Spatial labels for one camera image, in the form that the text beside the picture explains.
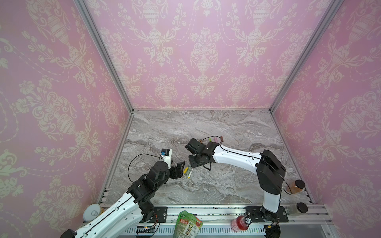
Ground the amber jar black lid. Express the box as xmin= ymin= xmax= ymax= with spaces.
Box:
xmin=289 ymin=179 xmax=306 ymax=194

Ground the green snack bag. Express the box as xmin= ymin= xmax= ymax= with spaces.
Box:
xmin=173 ymin=210 xmax=203 ymax=238

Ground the black left camera cable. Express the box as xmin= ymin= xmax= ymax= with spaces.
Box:
xmin=127 ymin=153 xmax=163 ymax=183

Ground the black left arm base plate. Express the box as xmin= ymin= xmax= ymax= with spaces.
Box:
xmin=142 ymin=206 xmax=168 ymax=223

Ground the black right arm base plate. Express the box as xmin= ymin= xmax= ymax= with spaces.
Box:
xmin=245 ymin=206 xmax=289 ymax=223

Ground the aluminium right corner post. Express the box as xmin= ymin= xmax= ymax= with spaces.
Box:
xmin=269 ymin=0 xmax=344 ymax=116

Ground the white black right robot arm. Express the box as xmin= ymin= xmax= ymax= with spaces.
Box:
xmin=185 ymin=140 xmax=286 ymax=223

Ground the aluminium left corner post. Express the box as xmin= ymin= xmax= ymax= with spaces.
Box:
xmin=74 ymin=0 xmax=134 ymax=115

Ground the red emergency stop button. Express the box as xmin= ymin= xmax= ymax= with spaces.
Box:
xmin=231 ymin=215 xmax=252 ymax=233

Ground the clear jar black lid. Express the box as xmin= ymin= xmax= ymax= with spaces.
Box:
xmin=287 ymin=202 xmax=309 ymax=216

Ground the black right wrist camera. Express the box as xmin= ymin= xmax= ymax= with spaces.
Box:
xmin=185 ymin=138 xmax=205 ymax=155

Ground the aluminium corner post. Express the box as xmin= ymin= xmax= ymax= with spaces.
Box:
xmin=74 ymin=0 xmax=134 ymax=115
xmin=269 ymin=0 xmax=344 ymax=116

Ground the aluminium front rail frame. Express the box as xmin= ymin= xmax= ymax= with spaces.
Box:
xmin=119 ymin=203 xmax=339 ymax=238

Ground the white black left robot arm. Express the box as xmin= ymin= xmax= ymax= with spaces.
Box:
xmin=61 ymin=161 xmax=185 ymax=238

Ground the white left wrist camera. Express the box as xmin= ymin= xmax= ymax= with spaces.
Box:
xmin=160 ymin=149 xmax=173 ymax=169

